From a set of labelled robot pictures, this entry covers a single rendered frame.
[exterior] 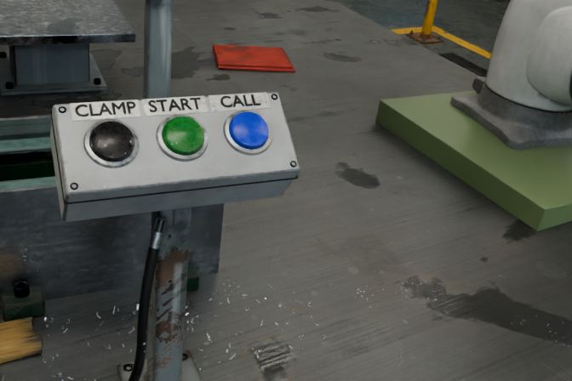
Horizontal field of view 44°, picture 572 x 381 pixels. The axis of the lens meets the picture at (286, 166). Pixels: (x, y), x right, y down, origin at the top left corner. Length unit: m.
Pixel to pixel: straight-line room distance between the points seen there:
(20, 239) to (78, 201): 0.25
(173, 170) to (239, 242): 0.38
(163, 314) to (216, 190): 0.14
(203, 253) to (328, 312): 0.15
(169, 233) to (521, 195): 0.59
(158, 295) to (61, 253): 0.18
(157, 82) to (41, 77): 0.25
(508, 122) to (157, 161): 0.79
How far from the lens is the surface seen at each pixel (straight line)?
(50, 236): 0.74
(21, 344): 0.73
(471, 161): 1.09
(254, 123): 0.53
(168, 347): 0.64
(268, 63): 1.41
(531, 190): 1.05
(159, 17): 1.05
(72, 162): 0.50
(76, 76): 1.26
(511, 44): 1.18
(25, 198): 0.72
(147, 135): 0.51
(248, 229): 0.90
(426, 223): 0.98
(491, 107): 1.22
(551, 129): 1.22
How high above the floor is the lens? 1.30
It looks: 28 degrees down
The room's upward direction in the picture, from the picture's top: 7 degrees clockwise
